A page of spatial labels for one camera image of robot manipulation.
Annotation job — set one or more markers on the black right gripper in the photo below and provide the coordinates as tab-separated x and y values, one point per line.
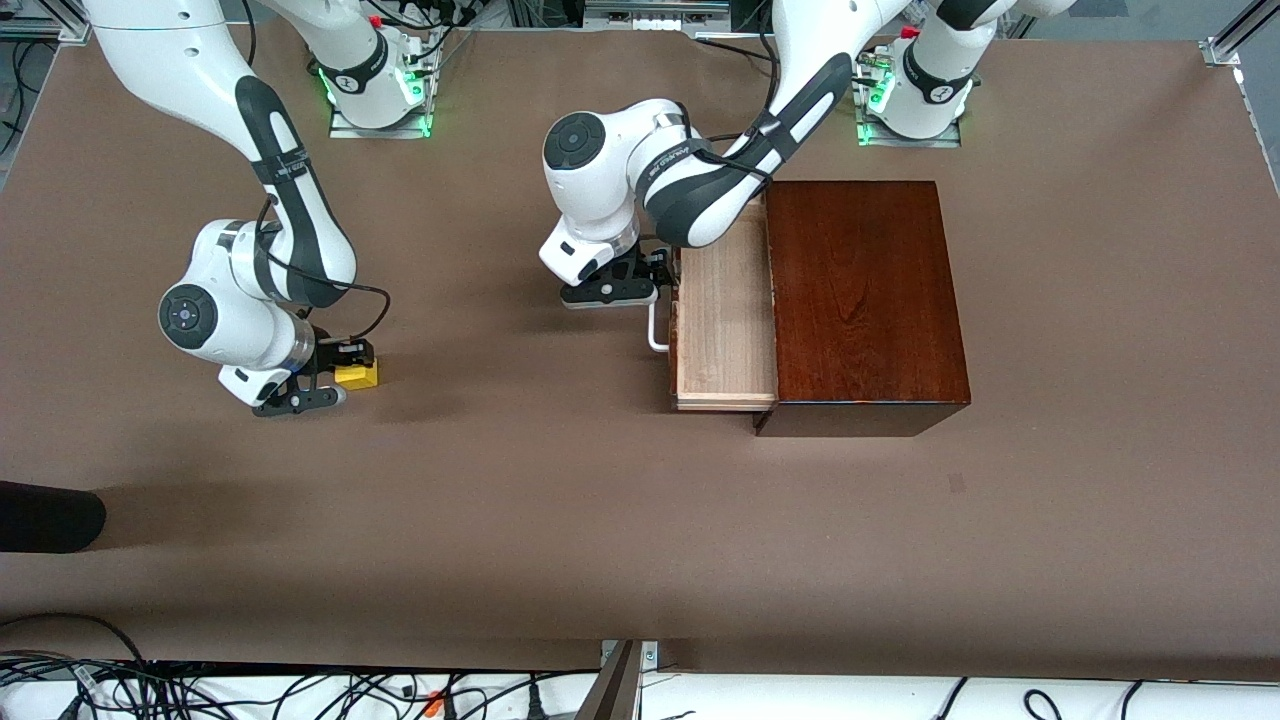
330	358

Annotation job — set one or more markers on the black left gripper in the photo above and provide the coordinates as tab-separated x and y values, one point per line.
641	267

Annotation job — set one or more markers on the yellow cube block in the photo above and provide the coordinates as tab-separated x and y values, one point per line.
358	378

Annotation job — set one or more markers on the wooden drawer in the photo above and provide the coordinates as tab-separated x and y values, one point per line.
725	330

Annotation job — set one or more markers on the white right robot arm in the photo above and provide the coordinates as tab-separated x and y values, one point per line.
200	80

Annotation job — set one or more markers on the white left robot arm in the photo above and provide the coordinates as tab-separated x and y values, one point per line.
700	200

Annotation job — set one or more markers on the dark brown wooden cabinet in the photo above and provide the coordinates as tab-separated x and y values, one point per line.
870	300

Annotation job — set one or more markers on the white power strip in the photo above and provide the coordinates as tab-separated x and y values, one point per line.
655	15

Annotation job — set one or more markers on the black padded cylinder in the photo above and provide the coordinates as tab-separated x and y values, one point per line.
45	515

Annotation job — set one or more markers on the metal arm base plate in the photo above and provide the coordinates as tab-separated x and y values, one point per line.
340	132
880	142

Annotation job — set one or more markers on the aluminium frame post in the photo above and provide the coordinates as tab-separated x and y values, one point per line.
615	690

